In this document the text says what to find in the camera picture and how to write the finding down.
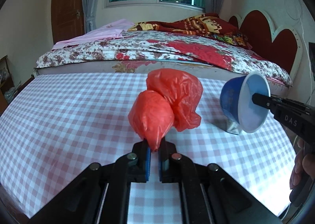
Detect pink folded cloth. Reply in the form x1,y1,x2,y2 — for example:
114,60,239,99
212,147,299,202
52,19,134,50

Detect small blue paper cup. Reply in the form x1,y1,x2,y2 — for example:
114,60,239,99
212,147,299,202
220,72,271,134

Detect red patterned blanket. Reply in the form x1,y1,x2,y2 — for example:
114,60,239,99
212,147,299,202
128,13,252,50

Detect dark side cabinet left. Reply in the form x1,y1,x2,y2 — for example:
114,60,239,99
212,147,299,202
0,54,35,116

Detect purple checkered tablecloth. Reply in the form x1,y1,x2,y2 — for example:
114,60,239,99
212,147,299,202
1,73,296,217

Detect bed with floral sheet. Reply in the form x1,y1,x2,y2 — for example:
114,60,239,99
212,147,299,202
36,30,293,87

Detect red plastic bag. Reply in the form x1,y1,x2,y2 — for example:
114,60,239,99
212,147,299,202
128,68,203,152

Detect brown wooden door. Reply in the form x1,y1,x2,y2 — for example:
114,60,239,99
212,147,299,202
51,0,84,43

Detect red heart-shaped headboard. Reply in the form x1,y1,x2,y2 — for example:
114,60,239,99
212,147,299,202
229,10,303,80

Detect green white carton box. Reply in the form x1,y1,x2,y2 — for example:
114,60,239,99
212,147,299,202
217,119,242,135

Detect white hanging power cable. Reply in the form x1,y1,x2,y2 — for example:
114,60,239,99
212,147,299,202
282,0,315,48

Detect right human hand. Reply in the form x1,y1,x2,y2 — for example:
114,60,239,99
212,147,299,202
289,135,315,189

